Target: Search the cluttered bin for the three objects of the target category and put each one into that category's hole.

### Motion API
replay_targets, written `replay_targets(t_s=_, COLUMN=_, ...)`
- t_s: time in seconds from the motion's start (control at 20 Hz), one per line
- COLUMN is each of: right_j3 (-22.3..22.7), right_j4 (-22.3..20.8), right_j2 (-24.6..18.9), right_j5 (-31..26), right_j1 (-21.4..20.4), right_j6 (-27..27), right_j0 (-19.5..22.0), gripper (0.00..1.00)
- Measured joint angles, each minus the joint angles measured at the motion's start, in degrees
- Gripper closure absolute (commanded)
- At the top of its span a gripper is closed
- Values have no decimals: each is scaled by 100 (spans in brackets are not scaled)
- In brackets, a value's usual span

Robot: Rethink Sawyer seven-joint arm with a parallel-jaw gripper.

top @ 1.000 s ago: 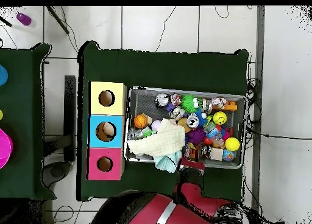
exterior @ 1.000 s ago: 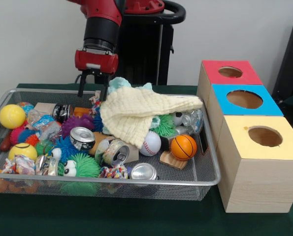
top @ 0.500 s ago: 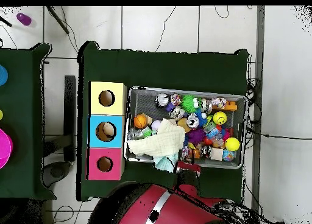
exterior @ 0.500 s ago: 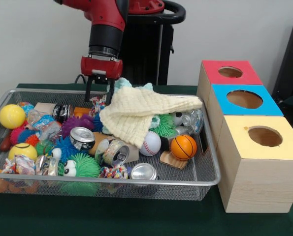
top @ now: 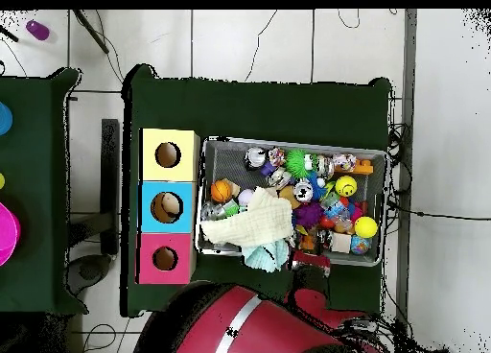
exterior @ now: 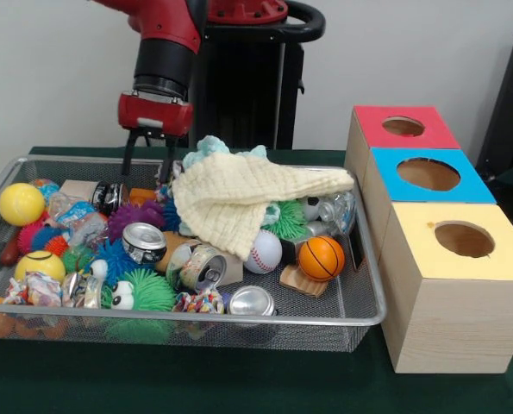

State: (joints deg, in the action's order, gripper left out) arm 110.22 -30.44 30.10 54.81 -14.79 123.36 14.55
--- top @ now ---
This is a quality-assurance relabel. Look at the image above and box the shallow clear mesh bin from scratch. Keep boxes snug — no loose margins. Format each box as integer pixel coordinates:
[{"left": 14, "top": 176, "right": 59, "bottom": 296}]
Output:
[{"left": 193, "top": 134, "right": 390, "bottom": 268}]

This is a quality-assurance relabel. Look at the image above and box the green fuzzy toy with eyes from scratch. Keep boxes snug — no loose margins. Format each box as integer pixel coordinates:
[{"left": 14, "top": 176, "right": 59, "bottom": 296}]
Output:
[{"left": 285, "top": 149, "right": 316, "bottom": 178}]

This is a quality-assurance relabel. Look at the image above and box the black rod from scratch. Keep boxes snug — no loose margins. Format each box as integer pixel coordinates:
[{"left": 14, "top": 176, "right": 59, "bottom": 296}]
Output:
[{"left": 72, "top": 9, "right": 110, "bottom": 55}]

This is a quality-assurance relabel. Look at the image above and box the silver crushed can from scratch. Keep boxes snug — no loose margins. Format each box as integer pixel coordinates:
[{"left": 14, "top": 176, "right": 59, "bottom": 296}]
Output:
[{"left": 245, "top": 146, "right": 269, "bottom": 171}]

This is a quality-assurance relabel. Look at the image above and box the black crushed soda can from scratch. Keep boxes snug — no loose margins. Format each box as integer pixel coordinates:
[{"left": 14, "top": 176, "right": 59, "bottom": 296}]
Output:
[{"left": 292, "top": 177, "right": 316, "bottom": 203}]

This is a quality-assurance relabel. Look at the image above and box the yellow smiley face ball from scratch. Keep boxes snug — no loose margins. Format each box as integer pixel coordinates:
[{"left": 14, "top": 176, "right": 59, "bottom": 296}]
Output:
[{"left": 334, "top": 175, "right": 359, "bottom": 198}]

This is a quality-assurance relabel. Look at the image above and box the purple spiky ball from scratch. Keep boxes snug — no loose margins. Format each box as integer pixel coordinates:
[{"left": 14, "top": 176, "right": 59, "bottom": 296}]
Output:
[{"left": 293, "top": 201, "right": 324, "bottom": 227}]

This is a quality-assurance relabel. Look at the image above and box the cream waffle cloth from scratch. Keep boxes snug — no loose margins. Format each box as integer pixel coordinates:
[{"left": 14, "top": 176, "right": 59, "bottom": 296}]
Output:
[{"left": 199, "top": 186, "right": 295, "bottom": 249}]

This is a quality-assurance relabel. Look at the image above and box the black cable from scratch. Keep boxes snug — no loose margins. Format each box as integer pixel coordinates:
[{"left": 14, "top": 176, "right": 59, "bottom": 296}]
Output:
[{"left": 386, "top": 199, "right": 491, "bottom": 222}]

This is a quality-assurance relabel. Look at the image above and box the black upright panel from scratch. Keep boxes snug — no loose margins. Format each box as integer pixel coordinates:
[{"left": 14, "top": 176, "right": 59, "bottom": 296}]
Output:
[{"left": 100, "top": 118, "right": 121, "bottom": 256}]

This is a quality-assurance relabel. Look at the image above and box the magenta plastic bowl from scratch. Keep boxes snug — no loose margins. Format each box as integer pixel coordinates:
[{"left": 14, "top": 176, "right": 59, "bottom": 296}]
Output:
[{"left": 0, "top": 200, "right": 21, "bottom": 268}]

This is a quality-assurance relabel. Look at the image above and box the plain yellow ball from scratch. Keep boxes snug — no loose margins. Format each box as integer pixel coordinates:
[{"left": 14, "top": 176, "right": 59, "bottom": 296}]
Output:
[{"left": 353, "top": 215, "right": 380, "bottom": 239}]

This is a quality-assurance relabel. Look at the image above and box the wooden box with three holes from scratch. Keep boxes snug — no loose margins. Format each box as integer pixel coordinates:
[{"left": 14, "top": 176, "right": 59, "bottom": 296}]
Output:
[{"left": 135, "top": 128, "right": 201, "bottom": 286}]

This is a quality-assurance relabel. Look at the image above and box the purple bottle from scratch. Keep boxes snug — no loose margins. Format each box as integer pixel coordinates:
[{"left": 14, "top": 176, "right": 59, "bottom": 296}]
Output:
[{"left": 25, "top": 19, "right": 51, "bottom": 42}]

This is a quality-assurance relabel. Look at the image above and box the dark green side table cloth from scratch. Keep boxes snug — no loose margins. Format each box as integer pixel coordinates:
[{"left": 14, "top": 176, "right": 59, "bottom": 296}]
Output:
[{"left": 0, "top": 66, "right": 89, "bottom": 316}]

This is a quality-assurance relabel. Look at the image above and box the light teal cloth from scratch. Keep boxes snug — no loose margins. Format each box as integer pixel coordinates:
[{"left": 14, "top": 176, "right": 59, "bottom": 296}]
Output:
[{"left": 241, "top": 239, "right": 292, "bottom": 273}]

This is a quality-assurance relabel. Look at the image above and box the small orange basketball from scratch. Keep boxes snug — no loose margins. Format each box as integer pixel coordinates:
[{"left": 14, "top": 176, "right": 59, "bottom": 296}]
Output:
[{"left": 209, "top": 178, "right": 234, "bottom": 204}]

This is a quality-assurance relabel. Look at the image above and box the blue plastic cup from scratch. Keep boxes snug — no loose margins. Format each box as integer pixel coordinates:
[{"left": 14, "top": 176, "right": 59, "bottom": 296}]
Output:
[{"left": 0, "top": 101, "right": 13, "bottom": 136}]

